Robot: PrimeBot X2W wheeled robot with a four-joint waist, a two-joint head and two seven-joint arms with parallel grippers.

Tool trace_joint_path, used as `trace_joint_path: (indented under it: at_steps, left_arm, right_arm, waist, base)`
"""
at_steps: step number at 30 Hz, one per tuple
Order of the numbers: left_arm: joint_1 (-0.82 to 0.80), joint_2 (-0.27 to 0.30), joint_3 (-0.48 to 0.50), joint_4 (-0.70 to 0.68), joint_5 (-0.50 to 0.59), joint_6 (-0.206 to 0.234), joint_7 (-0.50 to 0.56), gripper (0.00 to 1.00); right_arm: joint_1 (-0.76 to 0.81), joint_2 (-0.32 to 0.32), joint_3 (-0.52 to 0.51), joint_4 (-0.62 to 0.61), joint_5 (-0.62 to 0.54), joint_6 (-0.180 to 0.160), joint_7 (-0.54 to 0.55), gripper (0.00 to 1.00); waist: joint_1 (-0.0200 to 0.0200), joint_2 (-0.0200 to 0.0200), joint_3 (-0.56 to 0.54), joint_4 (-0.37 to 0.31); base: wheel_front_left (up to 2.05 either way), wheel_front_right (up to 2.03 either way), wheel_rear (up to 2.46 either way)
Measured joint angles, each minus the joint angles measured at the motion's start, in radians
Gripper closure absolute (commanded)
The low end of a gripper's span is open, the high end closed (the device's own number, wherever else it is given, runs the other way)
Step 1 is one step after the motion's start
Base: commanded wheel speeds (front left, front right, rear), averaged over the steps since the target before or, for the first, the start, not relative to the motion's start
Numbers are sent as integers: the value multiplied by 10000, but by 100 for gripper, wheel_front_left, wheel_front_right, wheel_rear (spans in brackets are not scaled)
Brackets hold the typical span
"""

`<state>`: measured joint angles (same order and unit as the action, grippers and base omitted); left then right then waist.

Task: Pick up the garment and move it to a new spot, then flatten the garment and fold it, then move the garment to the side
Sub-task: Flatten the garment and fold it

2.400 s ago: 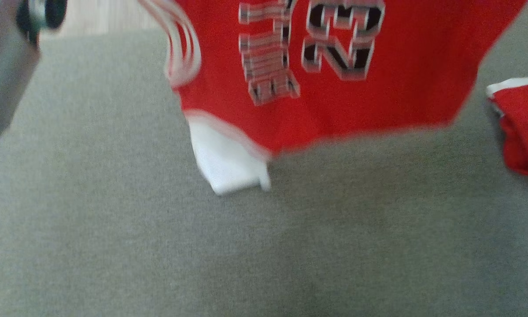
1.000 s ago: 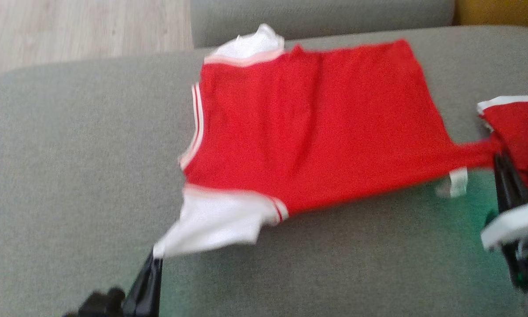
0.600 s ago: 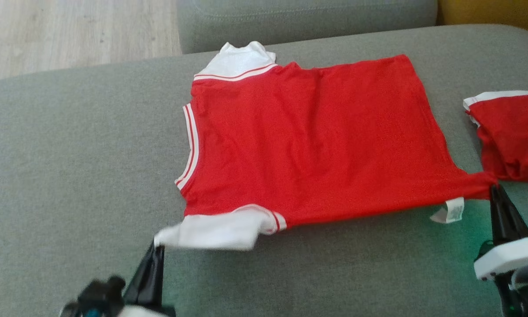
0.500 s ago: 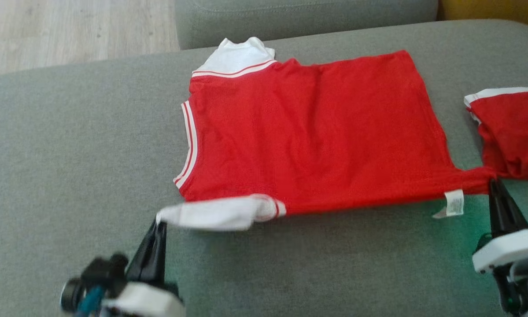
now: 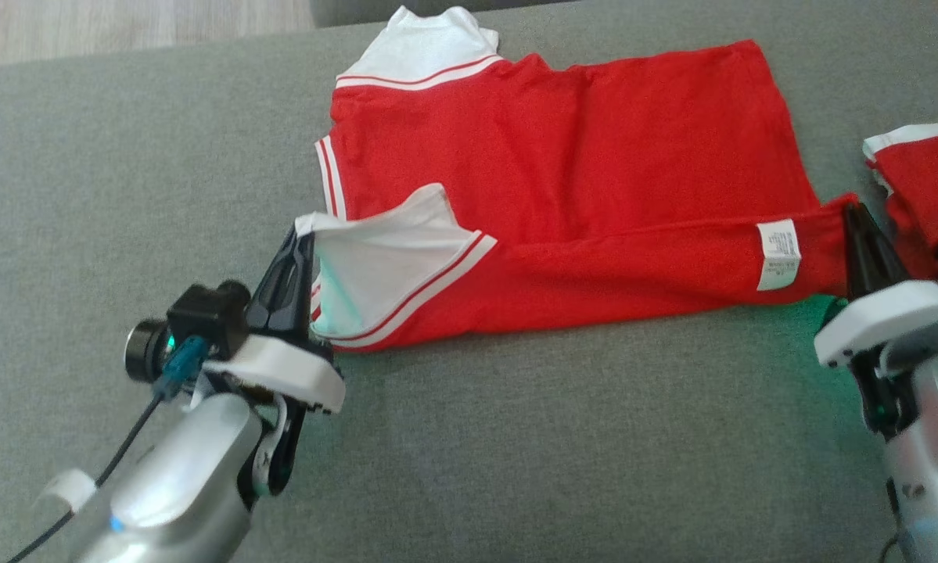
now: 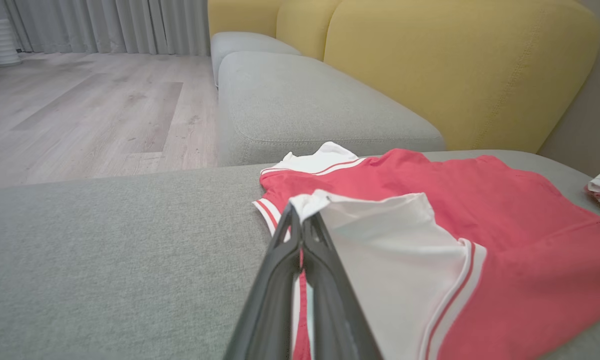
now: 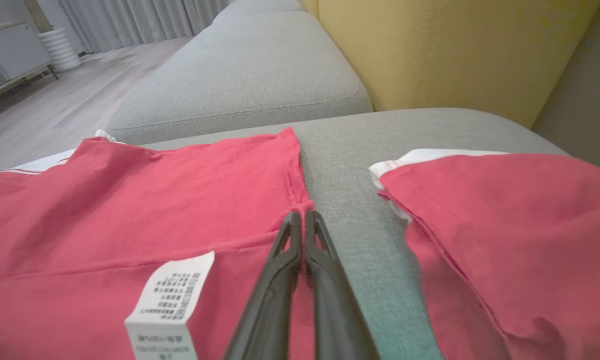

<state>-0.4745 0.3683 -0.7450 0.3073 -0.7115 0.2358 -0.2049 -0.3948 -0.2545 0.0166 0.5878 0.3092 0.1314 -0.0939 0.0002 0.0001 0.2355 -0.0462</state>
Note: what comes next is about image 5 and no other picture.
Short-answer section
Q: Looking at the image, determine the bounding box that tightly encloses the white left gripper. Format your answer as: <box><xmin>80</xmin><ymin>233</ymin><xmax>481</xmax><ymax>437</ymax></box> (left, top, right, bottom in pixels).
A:
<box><xmin>201</xmin><ymin>224</ymin><xmax>346</xmax><ymax>415</ymax></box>

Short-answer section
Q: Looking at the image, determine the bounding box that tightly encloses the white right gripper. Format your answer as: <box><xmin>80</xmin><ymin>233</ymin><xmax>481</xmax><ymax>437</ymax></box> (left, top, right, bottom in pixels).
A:
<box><xmin>813</xmin><ymin>201</ymin><xmax>938</xmax><ymax>368</ymax></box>

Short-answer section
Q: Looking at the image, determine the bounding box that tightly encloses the red white sports jersey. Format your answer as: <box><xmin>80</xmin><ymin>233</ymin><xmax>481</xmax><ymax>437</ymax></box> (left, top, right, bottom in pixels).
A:
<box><xmin>295</xmin><ymin>6</ymin><xmax>861</xmax><ymax>353</ymax></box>

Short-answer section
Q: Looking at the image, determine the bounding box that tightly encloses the folded red garment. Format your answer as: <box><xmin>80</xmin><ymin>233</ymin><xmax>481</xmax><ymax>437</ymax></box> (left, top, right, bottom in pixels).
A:
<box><xmin>862</xmin><ymin>121</ymin><xmax>938</xmax><ymax>282</ymax></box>

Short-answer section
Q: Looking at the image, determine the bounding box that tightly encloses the black cable with teal plug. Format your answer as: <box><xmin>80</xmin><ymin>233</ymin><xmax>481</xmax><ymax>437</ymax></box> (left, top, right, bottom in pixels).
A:
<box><xmin>7</xmin><ymin>336</ymin><xmax>210</xmax><ymax>563</ymax></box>

